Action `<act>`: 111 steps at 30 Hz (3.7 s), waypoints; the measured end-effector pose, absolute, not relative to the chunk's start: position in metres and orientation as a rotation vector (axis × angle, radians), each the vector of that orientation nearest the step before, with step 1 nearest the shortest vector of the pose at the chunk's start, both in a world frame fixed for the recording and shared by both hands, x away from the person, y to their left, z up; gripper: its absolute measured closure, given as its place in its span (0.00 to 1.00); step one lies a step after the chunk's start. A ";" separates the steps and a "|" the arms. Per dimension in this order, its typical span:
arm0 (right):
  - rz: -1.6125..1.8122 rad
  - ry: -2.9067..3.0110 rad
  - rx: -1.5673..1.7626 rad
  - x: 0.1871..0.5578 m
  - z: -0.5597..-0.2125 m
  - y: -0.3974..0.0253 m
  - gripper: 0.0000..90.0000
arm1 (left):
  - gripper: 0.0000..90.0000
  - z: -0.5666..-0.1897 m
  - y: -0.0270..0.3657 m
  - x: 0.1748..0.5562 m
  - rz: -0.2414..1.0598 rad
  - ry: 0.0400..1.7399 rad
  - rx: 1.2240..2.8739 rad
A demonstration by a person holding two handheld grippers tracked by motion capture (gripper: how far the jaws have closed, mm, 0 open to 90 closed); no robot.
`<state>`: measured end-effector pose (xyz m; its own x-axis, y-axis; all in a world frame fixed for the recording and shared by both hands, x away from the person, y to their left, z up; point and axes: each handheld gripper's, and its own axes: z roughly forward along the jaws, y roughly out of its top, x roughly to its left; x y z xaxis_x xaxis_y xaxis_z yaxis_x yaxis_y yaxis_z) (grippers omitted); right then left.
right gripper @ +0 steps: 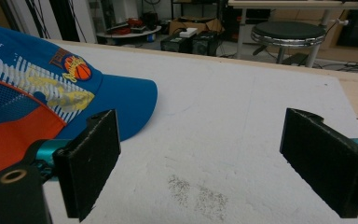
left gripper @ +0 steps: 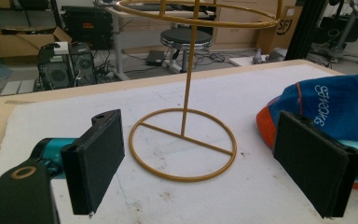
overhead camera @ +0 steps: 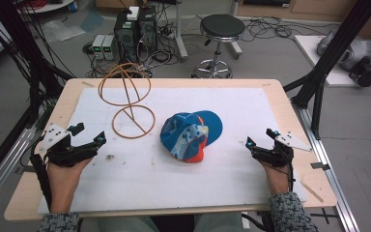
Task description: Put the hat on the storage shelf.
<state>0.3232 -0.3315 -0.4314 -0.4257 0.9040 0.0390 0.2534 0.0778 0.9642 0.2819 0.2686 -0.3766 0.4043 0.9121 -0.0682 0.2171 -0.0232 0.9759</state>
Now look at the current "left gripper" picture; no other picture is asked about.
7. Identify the open cardboard box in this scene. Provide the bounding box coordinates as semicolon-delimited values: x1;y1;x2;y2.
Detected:
0;25;73;59

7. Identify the yellow wire hat stand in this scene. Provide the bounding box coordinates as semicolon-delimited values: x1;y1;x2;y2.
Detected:
115;0;284;183

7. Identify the blue and orange bag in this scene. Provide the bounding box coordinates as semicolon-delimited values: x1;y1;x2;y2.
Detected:
255;74;358;190

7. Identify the black equipment case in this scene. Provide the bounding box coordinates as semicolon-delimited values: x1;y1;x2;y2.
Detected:
61;5;114;50

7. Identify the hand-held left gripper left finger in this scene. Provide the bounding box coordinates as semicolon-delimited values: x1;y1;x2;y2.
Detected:
60;108;126;217

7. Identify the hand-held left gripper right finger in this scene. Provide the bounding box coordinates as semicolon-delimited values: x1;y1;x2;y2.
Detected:
273;110;358;218

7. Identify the small black floor box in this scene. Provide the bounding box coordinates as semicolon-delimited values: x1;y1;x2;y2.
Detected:
145;49;167;67

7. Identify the black metal post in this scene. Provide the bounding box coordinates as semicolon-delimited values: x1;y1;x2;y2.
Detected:
284;0;328;62

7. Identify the black computer tower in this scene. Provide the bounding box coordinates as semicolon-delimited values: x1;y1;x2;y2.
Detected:
36;42;73;91
68;42;97;87

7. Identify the white desk with metal legs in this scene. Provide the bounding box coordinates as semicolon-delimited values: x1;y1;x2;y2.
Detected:
93;0;216;82

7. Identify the printed cardboard box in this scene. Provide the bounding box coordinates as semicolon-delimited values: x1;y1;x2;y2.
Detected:
255;5;304;55

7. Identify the wheeled equipment stand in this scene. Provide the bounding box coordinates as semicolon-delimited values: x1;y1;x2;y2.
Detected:
310;0;358;64

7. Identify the white felt mat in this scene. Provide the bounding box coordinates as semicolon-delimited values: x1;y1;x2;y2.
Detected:
0;63;358;224

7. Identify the black round stool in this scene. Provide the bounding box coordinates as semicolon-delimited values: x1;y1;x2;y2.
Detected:
159;28;214;74

